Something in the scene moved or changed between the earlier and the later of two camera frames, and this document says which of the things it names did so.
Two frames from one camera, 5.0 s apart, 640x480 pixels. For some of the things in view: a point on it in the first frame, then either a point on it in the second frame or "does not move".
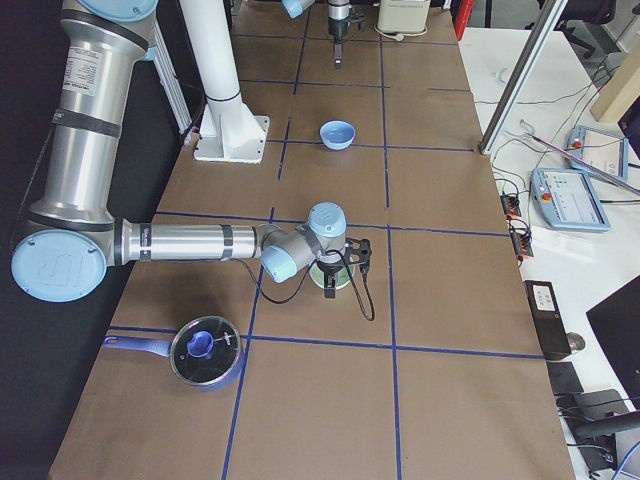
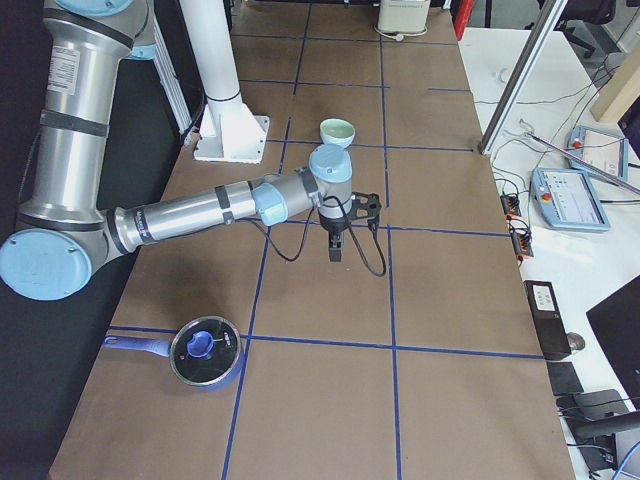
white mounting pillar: (228, 131) does not move
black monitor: (616, 321) does not move
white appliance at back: (401, 18) does not move
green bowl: (342, 277) -> (337, 132)
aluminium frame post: (521, 75) does not move
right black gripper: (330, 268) -> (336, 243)
